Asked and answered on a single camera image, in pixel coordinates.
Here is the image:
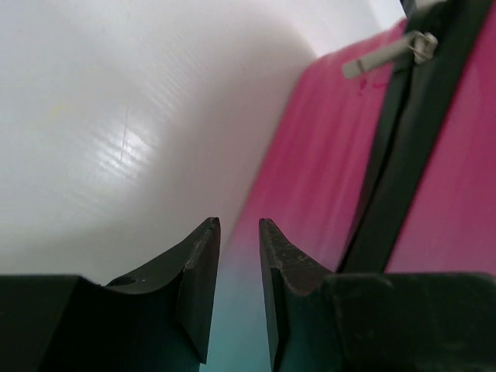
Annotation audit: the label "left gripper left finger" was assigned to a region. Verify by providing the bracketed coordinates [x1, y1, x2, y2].
[1, 217, 220, 371]

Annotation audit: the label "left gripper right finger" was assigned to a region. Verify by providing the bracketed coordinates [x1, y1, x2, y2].
[259, 219, 495, 371]

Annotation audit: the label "pink and teal kids suitcase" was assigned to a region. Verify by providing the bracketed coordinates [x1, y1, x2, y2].
[207, 1, 495, 371]

